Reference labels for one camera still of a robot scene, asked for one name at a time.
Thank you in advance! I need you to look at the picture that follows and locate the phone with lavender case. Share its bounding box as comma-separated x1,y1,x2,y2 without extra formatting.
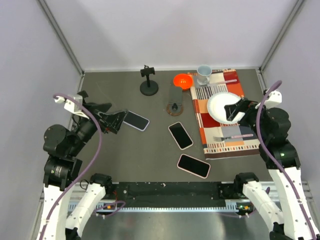
123,111,150,132

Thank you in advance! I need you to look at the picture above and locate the pink handled knife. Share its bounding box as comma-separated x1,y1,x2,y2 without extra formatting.
210,79,238,85

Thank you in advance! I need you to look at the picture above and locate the phone with pink case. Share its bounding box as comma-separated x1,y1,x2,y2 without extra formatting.
177,154,211,179

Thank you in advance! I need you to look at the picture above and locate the black clamp phone stand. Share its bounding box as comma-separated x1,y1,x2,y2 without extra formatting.
140,65,159,96

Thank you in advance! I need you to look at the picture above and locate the slotted cable duct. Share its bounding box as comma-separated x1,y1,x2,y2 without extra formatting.
119,200,251,213

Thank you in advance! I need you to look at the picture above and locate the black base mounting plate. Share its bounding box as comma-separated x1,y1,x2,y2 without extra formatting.
102,181,246,208

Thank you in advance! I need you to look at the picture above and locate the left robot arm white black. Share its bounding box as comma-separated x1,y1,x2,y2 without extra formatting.
37,91,128,240

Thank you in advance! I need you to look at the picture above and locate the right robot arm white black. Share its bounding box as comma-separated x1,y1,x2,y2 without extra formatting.
224,98,320,240

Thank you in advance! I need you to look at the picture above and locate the patchwork placemat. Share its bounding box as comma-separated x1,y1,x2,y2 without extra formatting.
188,69,260,160

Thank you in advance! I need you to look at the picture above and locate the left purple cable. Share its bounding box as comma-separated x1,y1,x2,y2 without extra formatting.
37,92,127,240

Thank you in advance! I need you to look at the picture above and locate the orange bowl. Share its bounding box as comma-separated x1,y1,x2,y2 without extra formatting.
173,73,194,91

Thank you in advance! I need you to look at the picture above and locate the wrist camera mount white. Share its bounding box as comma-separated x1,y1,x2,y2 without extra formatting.
54,94,89,119
263,90,283,109

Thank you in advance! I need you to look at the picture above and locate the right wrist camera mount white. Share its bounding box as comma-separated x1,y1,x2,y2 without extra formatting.
263,90,283,109

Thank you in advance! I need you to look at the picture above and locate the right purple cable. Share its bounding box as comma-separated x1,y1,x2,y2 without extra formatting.
217,80,318,240

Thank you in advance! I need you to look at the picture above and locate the pink handled fork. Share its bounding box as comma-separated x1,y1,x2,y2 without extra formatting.
213,133,254,142

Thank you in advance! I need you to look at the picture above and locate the wooden base phone stand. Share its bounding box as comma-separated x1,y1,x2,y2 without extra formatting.
166,85,184,116

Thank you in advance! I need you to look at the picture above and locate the purple cable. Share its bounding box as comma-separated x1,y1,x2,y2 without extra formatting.
37,92,127,240
217,80,318,240

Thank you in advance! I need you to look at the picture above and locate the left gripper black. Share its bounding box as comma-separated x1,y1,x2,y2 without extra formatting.
68,101,128,155

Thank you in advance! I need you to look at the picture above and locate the phone with white case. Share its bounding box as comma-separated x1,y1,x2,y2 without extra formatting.
168,121,194,150

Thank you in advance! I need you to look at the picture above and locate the white plate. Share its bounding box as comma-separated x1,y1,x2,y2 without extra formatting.
207,92,245,125

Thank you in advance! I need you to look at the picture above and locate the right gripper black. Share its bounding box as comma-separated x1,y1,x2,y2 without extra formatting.
224,96,272,141

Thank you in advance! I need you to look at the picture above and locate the light blue cup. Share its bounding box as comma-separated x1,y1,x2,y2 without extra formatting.
196,65,212,86

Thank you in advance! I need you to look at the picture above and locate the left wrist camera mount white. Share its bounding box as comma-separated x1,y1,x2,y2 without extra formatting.
54,94,89,119

